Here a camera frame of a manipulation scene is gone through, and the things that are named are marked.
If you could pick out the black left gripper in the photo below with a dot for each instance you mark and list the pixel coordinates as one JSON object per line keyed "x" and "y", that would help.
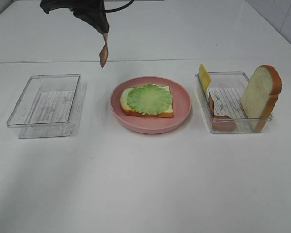
{"x": 90, "y": 11}

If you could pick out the bacon strip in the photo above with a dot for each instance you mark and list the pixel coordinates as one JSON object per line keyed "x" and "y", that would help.
{"x": 221, "y": 123}
{"x": 104, "y": 52}

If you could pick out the green lettuce leaf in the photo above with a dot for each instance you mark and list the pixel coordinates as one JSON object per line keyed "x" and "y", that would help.
{"x": 149, "y": 99}

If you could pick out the bread slice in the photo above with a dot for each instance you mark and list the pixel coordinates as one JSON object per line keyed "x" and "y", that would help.
{"x": 261, "y": 95}
{"x": 135, "y": 110}

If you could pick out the clear left plastic tray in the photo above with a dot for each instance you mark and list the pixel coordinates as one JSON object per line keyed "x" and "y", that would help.
{"x": 49, "y": 106}

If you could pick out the clear plastic tray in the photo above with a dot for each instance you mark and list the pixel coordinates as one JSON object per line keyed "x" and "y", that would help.
{"x": 49, "y": 106}
{"x": 226, "y": 89}

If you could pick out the pink round plate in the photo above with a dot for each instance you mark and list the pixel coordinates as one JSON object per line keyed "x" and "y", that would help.
{"x": 182, "y": 105}

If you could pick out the yellow cheese slice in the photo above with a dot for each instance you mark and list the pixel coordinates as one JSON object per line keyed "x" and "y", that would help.
{"x": 204, "y": 78}

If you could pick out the clear right plastic tray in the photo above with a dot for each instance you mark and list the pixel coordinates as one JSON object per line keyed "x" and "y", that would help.
{"x": 226, "y": 89}

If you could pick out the upright bread slice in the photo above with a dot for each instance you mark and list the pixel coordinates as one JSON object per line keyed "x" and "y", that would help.
{"x": 261, "y": 95}

